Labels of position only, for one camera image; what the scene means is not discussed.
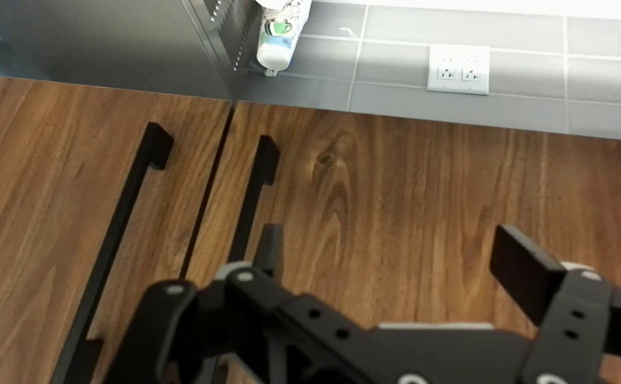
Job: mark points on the white wall socket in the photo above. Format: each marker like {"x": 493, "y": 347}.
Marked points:
{"x": 458, "y": 69}

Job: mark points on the wooden cabinet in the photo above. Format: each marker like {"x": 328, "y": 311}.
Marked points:
{"x": 395, "y": 202}

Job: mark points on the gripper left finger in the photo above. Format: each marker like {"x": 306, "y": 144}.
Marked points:
{"x": 267, "y": 325}

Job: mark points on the grey metal appliance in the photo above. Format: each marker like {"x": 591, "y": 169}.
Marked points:
{"x": 129, "y": 48}

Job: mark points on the wooden cabinet door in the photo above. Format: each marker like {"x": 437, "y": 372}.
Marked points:
{"x": 33, "y": 202}
{"x": 395, "y": 202}

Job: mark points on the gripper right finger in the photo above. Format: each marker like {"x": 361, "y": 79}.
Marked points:
{"x": 571, "y": 314}

